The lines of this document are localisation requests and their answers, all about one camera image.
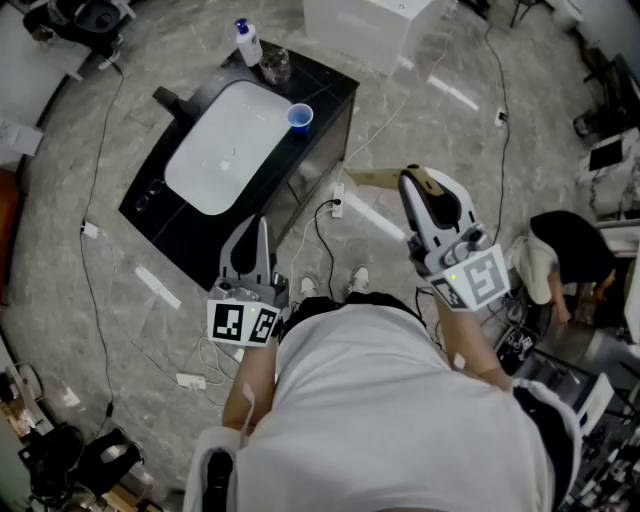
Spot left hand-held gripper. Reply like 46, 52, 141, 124
206, 215, 291, 347

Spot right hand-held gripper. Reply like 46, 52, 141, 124
398, 167, 511, 312

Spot wooden brush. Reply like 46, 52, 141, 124
348, 167, 442, 197

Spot clear glass cup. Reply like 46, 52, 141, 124
258, 47, 293, 85

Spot person's right forearm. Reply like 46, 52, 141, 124
434, 298, 515, 392

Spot person's left forearm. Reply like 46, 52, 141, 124
222, 339, 279, 432

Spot blue plastic cup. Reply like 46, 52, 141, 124
285, 102, 315, 135

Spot black vanity counter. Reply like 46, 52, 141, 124
118, 39, 361, 292

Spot person's black trousers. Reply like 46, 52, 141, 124
288, 292, 426, 329

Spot white sink basin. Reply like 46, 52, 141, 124
163, 79, 294, 217

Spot person's right white shoe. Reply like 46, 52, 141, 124
347, 264, 371, 295

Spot eyeglasses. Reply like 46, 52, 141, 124
134, 178, 165, 211

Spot black faucet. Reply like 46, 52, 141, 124
152, 85, 195, 122

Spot black tablet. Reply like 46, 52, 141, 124
588, 138, 626, 173

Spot marble table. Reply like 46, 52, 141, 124
573, 127, 640, 222

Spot black chair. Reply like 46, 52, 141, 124
572, 49, 640, 140

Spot white bottle with blue pump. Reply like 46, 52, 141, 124
234, 18, 264, 68

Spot person's white shirt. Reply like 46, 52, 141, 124
182, 303, 584, 512

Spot orange board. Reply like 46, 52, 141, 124
0, 168, 22, 307

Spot white paper sheets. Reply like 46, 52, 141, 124
0, 117, 45, 167

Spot black bags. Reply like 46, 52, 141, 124
18, 423, 146, 507

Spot white table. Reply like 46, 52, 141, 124
0, 0, 96, 129

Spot black power cable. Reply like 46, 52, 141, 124
313, 198, 346, 301

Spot long black cable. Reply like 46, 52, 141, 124
481, 19, 512, 246

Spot long white cable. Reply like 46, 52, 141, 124
338, 27, 454, 187

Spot coiled white cables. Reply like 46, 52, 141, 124
196, 333, 242, 387

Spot black device with cables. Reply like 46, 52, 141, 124
493, 323, 540, 377

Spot thin black floor cable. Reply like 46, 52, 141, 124
78, 63, 126, 419

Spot black shoulder strap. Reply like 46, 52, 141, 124
205, 448, 235, 502
512, 383, 574, 504

